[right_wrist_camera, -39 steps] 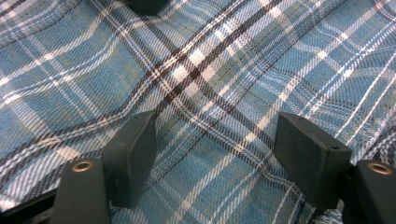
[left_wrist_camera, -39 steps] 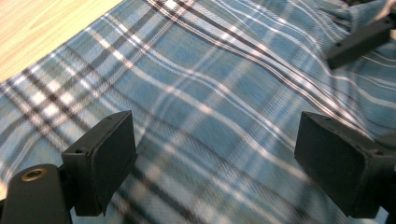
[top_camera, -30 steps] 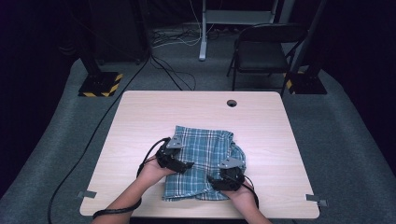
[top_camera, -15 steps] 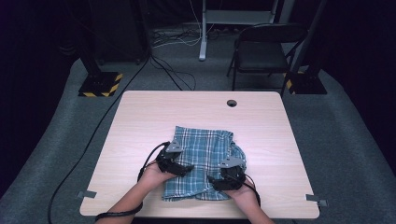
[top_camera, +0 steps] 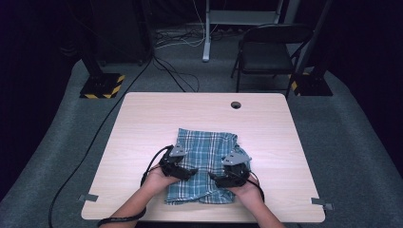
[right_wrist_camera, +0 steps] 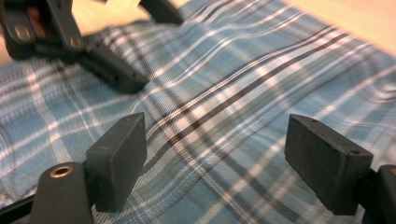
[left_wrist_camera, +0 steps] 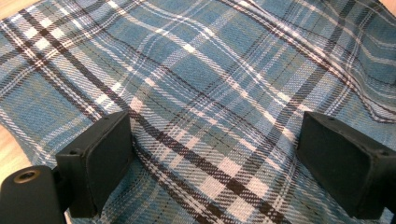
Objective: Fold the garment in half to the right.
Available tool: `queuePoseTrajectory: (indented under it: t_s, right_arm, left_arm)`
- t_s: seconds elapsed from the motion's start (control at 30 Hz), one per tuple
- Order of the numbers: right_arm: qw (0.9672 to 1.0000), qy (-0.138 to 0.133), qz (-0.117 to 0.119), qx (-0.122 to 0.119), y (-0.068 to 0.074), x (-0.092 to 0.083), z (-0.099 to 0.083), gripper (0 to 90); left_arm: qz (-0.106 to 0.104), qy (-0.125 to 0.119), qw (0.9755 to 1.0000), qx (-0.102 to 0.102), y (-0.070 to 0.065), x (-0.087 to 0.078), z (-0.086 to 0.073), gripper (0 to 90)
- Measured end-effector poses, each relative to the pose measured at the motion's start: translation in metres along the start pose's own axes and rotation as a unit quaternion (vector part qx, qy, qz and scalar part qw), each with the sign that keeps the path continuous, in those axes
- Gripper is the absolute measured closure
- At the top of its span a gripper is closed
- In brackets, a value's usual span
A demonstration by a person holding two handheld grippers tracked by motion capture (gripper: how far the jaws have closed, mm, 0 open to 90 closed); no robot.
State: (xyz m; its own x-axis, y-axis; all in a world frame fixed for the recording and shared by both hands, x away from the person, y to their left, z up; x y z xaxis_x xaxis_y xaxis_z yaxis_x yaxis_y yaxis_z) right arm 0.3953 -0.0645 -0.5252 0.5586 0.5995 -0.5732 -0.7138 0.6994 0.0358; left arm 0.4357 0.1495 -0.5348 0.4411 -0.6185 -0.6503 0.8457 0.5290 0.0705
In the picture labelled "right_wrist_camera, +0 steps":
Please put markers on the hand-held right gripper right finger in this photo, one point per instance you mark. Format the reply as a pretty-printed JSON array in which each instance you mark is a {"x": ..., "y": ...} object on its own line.
[{"x": 327, "y": 165}]

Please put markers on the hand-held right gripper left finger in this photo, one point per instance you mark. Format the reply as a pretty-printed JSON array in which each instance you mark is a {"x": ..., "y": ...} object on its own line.
[{"x": 120, "y": 161}]

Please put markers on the blue plaid shirt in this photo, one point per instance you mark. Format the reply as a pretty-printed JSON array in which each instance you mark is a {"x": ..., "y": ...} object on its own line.
[{"x": 218, "y": 93}]

